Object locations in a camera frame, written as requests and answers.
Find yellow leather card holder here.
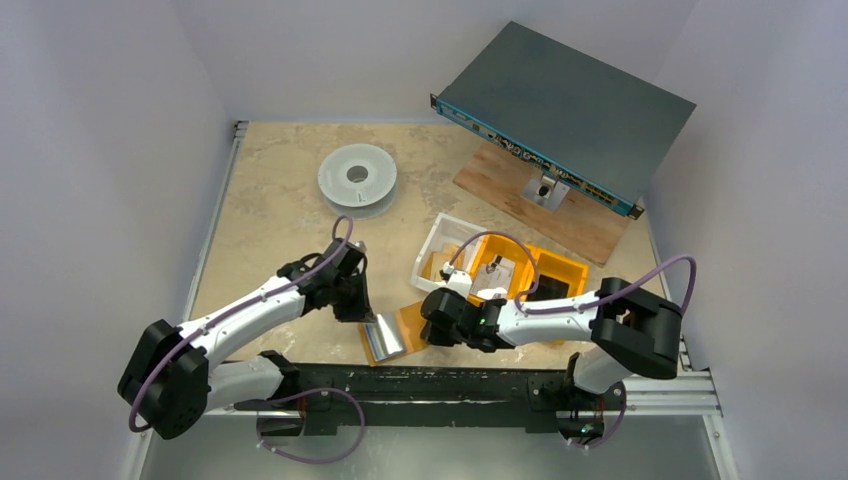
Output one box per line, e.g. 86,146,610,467
358,301,429,367

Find gold credit cards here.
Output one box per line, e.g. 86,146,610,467
420,243,459,282

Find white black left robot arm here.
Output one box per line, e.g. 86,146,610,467
117,238,376,440

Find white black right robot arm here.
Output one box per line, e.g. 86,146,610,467
420,267,691,407

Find white card in bin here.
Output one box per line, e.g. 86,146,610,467
470,255,516,300

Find white plastic bin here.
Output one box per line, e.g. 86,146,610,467
410,213,485,292

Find yellow plastic bin middle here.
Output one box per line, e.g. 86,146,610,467
457,234,534,306

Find yellow plastic bin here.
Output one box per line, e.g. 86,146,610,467
529,245,589,298
457,234,534,306

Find white filament spool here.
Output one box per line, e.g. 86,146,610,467
317,143,398,220

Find black object in bin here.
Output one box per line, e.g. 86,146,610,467
527,275,570,301

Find yellow plastic bin right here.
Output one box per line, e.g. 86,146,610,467
529,245,589,298

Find brown wooden board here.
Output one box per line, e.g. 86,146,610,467
453,143,630,266

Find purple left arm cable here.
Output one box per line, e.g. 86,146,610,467
127,215,355,435

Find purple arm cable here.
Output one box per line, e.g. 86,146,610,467
127,215,355,435
447,231,698,316

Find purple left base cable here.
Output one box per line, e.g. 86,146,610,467
255,385,366,465

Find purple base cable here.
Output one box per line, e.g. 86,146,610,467
566,390,631,452
255,385,366,465

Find grey metal stand bracket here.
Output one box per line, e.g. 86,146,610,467
521,172,571,212

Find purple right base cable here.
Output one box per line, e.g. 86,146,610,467
566,390,631,452

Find blue grey network switch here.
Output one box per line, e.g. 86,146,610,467
430,21,696,220

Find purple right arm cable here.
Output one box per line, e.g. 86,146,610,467
447,231,698,316

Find aluminium frame rail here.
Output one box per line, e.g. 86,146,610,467
117,120,250,480

